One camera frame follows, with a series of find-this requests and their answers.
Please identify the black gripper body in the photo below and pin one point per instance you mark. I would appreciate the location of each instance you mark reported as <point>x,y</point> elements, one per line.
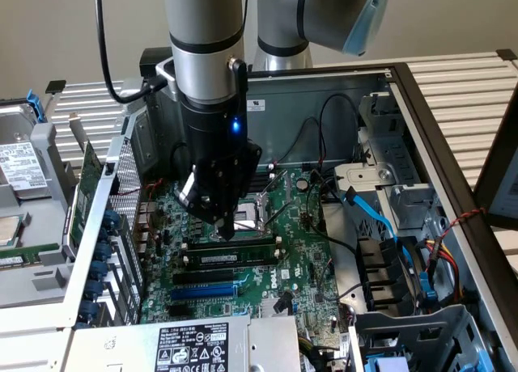
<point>210,133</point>

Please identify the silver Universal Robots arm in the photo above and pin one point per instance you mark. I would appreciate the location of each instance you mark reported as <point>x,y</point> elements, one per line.
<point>202,24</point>

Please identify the metal socket cover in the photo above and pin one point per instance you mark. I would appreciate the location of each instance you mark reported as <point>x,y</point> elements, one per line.
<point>279,182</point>

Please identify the CPU socket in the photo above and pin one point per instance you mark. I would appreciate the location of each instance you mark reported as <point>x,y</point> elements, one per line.
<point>251,222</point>

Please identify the metal locking lever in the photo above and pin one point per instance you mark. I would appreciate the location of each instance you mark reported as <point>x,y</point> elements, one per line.
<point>279,215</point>

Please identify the coin cell battery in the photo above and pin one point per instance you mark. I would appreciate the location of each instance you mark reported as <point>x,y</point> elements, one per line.
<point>301,183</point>

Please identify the open PC case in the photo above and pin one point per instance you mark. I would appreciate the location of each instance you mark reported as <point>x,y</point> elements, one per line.
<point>307,129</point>

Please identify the green Dell motherboard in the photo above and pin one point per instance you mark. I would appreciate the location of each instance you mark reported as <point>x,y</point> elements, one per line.
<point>299,242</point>

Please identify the blue card retention clip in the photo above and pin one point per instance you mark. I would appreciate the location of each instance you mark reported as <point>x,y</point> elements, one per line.
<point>88,310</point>
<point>104,251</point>
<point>98,270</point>
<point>94,290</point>
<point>111,219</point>

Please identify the blue expansion slot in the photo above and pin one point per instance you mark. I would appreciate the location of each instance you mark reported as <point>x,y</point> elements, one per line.
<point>202,293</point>

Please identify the black box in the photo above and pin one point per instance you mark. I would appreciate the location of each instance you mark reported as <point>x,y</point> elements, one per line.
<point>151,62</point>

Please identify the short black expansion slot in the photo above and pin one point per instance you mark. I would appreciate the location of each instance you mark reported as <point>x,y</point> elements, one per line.
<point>179,311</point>

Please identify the green graphics card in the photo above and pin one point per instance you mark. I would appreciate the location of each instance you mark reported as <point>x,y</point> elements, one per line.
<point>87,186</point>

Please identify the small silver heat sink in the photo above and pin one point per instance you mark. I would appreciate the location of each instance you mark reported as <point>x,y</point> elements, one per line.
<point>269,307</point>

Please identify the silver power supply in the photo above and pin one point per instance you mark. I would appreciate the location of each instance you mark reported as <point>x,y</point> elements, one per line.
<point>194,343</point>

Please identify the silver disk bay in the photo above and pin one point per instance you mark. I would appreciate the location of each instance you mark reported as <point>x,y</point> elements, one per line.
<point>388,170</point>

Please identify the grey parts rack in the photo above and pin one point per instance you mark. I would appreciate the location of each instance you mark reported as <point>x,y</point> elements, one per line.
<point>44,210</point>

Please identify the black fan shroud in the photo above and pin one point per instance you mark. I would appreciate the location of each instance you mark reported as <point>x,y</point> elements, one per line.
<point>384,271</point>

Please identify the blue rack clip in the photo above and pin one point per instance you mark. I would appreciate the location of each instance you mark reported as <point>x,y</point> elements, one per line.
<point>35,105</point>

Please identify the silver hard disk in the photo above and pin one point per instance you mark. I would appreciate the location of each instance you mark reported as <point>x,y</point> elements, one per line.
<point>20,161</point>

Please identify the silver CPU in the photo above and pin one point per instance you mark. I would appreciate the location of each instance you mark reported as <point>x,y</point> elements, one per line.
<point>9,230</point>

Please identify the grey drive cage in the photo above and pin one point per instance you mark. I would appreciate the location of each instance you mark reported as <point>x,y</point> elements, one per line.
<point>421,335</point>

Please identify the dark leaning panel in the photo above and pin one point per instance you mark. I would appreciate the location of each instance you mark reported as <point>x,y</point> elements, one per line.
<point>498,178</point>

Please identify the black table end cap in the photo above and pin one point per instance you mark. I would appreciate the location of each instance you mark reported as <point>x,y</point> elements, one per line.
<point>506,54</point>

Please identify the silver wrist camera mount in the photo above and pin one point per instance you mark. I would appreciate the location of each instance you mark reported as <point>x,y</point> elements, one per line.
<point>166,74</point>

